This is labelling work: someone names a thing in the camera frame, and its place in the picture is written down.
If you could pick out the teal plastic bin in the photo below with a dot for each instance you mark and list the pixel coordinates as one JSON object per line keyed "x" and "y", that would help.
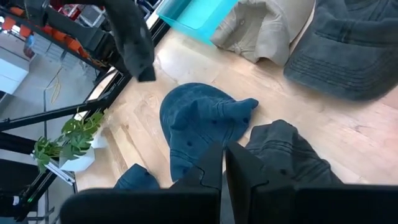
{"x": 192, "y": 15}

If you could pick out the black aluminium table frame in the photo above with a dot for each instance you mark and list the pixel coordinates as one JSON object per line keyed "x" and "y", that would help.
{"x": 46, "y": 116}

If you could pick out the dark grey baseball cap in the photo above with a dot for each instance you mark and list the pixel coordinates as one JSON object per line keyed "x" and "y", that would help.
{"x": 348, "y": 53}
{"x": 280, "y": 146}

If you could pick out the white cabinet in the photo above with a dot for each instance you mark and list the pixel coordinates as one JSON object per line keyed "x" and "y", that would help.
{"x": 12, "y": 74}

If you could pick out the green plant in white pot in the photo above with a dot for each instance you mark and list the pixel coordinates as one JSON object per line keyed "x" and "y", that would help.
{"x": 74, "y": 140}

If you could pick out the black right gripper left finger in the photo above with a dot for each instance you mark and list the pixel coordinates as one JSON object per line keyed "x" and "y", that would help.
{"x": 205, "y": 174}

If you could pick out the rack with orange bins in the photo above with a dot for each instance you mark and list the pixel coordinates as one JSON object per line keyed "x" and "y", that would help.
{"x": 18, "y": 28}

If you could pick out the beige baseball cap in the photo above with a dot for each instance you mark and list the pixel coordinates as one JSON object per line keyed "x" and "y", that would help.
{"x": 264, "y": 31}

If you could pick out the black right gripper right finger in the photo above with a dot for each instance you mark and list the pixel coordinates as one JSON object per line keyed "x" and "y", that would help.
{"x": 245, "y": 180}

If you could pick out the blue denim baseball cap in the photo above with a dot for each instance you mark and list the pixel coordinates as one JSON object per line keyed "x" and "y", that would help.
{"x": 199, "y": 124}
{"x": 136, "y": 179}

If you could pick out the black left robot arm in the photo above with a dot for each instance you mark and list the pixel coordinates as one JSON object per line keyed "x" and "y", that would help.
{"x": 84, "y": 35}

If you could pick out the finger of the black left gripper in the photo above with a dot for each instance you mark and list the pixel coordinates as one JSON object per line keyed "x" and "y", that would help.
{"x": 147, "y": 67}
{"x": 135, "y": 62}

